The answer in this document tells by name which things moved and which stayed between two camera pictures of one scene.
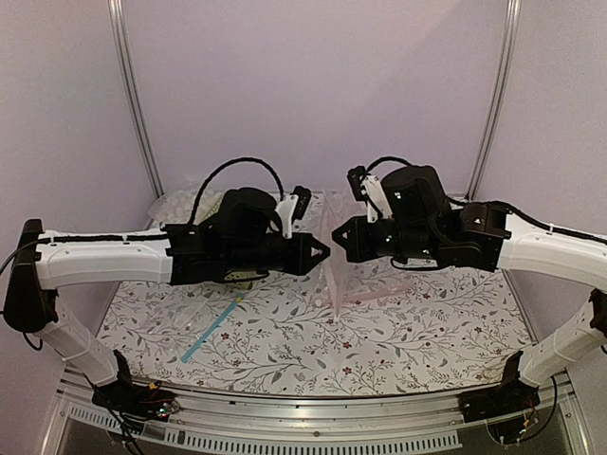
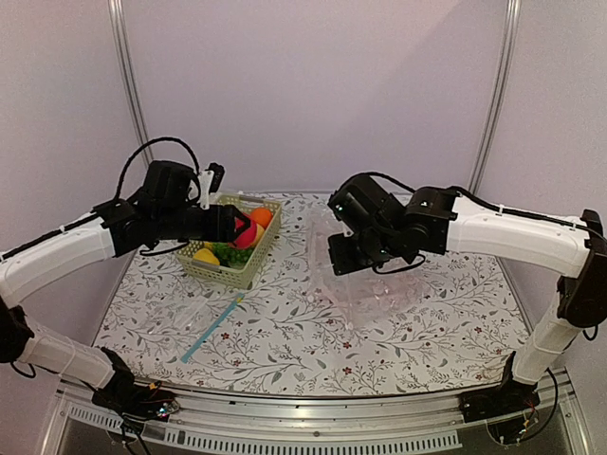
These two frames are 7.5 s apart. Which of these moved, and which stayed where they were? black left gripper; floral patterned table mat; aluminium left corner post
Moved: black left gripper
Stayed: aluminium left corner post; floral patterned table mat
